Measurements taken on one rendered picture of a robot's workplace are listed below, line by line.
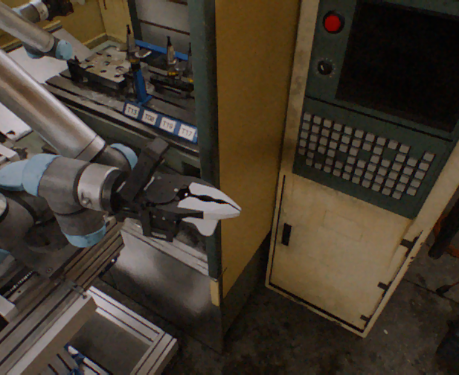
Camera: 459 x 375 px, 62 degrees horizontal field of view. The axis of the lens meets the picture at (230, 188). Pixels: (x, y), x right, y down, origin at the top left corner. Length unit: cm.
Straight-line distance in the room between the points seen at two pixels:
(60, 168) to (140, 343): 142
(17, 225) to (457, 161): 117
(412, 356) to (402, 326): 16
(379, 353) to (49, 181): 194
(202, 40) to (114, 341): 155
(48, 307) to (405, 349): 179
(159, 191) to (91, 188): 11
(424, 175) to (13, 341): 121
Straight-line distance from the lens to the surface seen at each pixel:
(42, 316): 114
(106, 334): 205
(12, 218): 97
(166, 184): 60
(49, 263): 112
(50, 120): 79
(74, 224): 73
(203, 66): 82
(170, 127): 182
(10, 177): 102
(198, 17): 78
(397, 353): 232
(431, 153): 123
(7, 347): 113
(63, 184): 66
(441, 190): 135
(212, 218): 57
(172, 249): 150
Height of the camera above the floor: 201
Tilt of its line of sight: 46 degrees down
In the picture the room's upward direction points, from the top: straight up
